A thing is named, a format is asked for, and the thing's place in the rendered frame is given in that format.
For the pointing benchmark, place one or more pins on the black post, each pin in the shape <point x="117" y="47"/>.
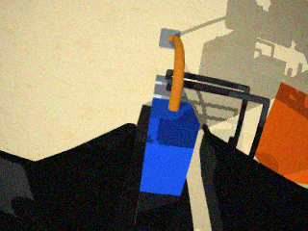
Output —
<point x="183" y="220"/>

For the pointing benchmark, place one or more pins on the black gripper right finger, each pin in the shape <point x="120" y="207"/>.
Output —
<point x="244" y="195"/>

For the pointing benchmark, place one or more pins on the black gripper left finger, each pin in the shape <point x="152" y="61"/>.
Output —
<point x="76" y="190"/>

